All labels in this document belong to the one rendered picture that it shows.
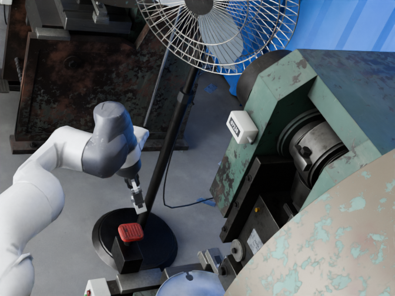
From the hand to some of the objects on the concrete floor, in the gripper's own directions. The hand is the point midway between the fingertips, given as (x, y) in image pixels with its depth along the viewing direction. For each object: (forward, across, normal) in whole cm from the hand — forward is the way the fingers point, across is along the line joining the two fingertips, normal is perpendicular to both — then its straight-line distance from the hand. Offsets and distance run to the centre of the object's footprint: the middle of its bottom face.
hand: (139, 204), depth 178 cm
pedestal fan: (+109, -58, +27) cm, 127 cm away
